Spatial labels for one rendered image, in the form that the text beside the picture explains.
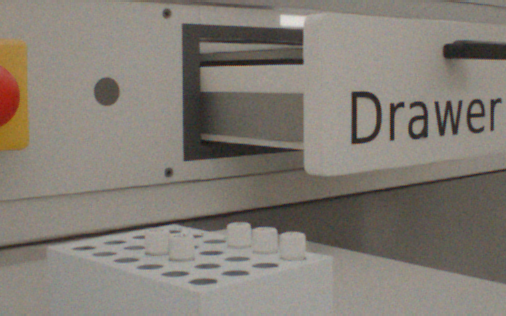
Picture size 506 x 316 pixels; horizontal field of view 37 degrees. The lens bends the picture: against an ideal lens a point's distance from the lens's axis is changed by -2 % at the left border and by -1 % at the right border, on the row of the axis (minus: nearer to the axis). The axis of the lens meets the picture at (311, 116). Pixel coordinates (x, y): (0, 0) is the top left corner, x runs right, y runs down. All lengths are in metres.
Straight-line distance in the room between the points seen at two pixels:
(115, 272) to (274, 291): 0.07
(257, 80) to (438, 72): 0.14
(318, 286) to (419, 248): 0.52
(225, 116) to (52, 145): 0.14
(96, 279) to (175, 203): 0.27
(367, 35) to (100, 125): 0.21
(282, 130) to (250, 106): 0.04
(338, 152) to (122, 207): 0.19
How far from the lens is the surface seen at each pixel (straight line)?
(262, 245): 0.38
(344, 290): 0.46
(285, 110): 0.56
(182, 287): 0.33
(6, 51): 0.51
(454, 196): 0.92
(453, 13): 0.89
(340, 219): 0.78
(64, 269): 0.41
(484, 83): 0.65
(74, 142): 0.58
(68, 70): 0.58
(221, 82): 0.62
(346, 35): 0.52
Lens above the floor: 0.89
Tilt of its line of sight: 3 degrees down
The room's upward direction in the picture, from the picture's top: straight up
